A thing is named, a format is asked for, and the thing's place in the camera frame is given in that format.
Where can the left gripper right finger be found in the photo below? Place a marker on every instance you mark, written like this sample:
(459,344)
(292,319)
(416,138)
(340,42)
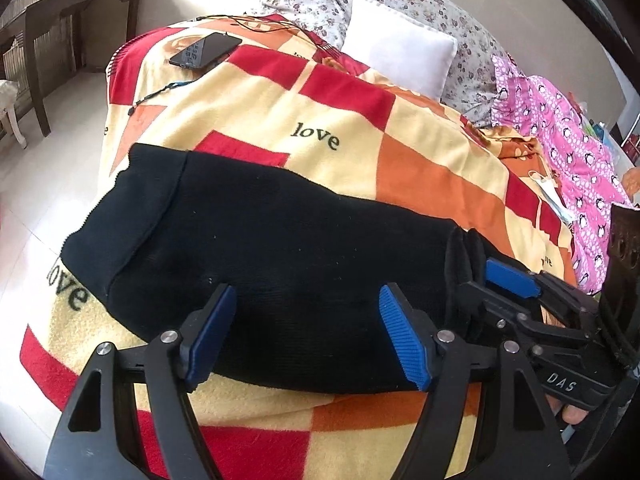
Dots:
(516,436)

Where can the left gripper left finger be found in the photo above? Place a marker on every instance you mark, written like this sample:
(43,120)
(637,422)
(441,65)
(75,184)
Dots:
(99,436)

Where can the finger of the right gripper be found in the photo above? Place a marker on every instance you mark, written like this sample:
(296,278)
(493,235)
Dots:
(520,283)
(477,301)

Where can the black pants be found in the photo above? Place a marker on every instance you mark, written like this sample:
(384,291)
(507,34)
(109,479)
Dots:
(306,264)

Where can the person right hand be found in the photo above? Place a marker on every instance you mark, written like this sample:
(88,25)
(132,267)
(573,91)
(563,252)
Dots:
(569,414)

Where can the white face mask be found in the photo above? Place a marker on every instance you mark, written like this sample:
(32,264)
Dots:
(547,187)

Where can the pink penguin quilt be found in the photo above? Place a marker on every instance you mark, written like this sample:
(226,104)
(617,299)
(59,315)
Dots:
(582,168)

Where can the white square pillow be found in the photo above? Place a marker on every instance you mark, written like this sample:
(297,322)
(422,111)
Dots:
(410,54)

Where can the red orange yellow blanket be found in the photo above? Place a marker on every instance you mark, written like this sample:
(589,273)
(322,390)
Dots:
(282,99)

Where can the floral bedding pile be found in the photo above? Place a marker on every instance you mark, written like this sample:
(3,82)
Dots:
(471,85)

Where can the black smartphone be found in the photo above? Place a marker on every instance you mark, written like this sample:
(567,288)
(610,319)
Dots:
(206,51)

